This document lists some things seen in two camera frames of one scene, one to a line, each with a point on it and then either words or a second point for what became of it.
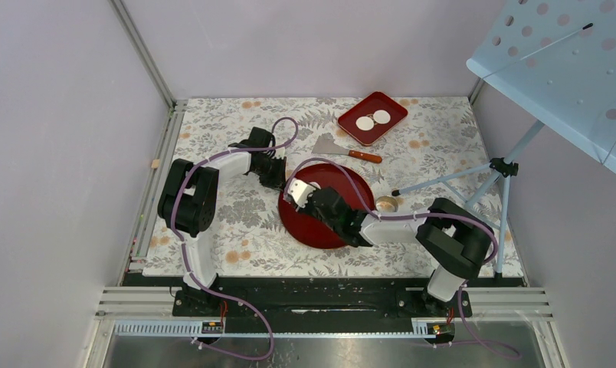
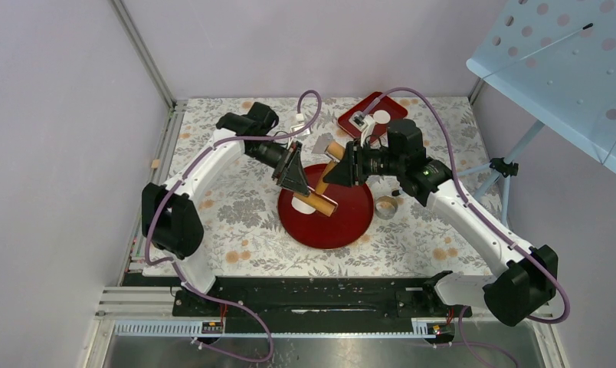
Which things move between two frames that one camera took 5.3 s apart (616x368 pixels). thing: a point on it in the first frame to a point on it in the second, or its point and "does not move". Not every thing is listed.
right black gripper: x=309 y=205 to x=351 y=170
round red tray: x=306 y=228 does not move
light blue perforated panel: x=569 y=64 does not move
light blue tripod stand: x=499 y=167 does not move
